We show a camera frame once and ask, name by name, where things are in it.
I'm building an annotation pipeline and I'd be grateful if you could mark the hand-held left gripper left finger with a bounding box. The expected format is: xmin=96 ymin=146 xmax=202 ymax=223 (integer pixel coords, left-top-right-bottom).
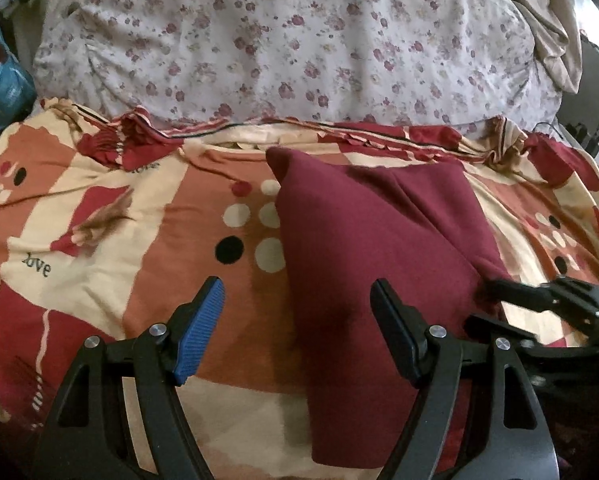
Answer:
xmin=32 ymin=276 xmax=226 ymax=480

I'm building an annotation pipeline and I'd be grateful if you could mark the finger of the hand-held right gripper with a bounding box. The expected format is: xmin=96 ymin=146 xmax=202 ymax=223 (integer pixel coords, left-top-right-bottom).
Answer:
xmin=483 ymin=276 xmax=599 ymax=333
xmin=463 ymin=312 xmax=599 ymax=361

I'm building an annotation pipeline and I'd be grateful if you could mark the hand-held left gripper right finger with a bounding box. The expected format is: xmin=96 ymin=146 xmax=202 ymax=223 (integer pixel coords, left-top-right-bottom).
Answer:
xmin=369 ymin=278 xmax=560 ymax=480

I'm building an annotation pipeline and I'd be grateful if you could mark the maroon small garment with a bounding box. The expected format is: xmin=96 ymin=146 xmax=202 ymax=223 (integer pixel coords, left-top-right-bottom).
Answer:
xmin=266 ymin=146 xmax=513 ymax=468

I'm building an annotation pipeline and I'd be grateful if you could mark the red cream printed blanket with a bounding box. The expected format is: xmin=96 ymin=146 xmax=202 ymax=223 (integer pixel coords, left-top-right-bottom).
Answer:
xmin=0 ymin=99 xmax=599 ymax=480

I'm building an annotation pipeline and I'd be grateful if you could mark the grey cabinet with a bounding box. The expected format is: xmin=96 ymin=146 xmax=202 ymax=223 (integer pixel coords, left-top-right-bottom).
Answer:
xmin=557 ymin=30 xmax=599 ymax=176

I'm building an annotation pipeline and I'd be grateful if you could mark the beige cloth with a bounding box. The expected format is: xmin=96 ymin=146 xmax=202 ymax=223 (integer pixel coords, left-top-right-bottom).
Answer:
xmin=472 ymin=0 xmax=587 ymax=93

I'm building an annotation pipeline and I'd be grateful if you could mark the white floral quilt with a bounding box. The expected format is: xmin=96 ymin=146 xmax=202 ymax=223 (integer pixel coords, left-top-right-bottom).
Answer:
xmin=32 ymin=0 xmax=563 ymax=128

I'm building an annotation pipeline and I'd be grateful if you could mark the blue plastic bag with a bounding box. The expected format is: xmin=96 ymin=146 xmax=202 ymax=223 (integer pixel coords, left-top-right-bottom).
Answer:
xmin=0 ymin=25 xmax=36 ymax=131

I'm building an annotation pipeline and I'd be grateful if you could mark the black cable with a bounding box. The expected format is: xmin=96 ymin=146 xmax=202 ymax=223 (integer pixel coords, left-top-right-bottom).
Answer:
xmin=529 ymin=119 xmax=599 ymax=158

